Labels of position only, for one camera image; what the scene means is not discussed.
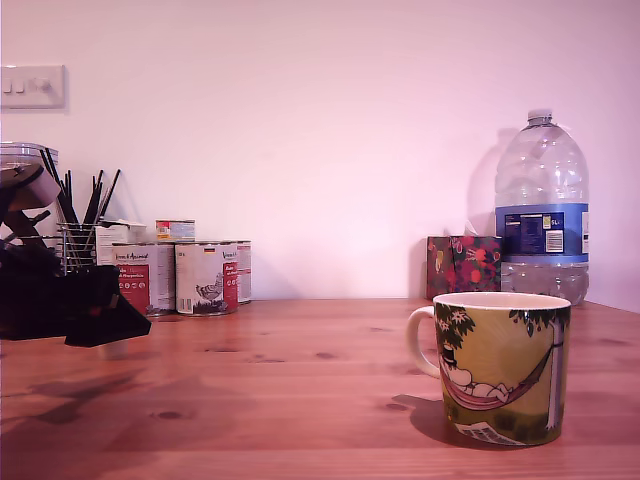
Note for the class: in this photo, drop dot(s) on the pet food can red label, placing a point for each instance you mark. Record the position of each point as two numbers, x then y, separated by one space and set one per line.
147 280
244 272

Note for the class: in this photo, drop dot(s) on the white cardboard box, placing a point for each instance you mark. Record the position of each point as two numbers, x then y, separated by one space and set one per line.
112 235

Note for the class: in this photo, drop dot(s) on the black stick utensil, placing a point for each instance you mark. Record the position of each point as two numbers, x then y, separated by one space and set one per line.
109 195
70 197
93 197
60 187

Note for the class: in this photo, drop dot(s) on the small flat tin can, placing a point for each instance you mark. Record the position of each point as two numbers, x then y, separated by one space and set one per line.
175 230

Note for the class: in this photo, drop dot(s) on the pet food can chicken drawing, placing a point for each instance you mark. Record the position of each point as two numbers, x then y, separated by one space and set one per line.
206 280

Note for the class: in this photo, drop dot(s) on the clear plastic container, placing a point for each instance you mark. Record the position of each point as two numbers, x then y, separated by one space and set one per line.
25 155

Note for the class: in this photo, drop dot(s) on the floral tissue box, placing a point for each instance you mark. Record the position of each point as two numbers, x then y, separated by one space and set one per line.
465 267

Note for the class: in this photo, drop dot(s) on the cartoon hammock print mug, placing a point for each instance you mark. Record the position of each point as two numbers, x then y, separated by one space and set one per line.
502 370

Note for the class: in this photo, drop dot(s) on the large clear water bottle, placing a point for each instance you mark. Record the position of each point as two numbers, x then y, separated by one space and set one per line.
542 200

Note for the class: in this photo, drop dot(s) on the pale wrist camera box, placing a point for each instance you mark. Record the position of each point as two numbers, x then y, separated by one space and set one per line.
44 189

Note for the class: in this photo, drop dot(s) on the white wall light switch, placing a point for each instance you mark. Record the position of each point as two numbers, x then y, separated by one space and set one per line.
32 86

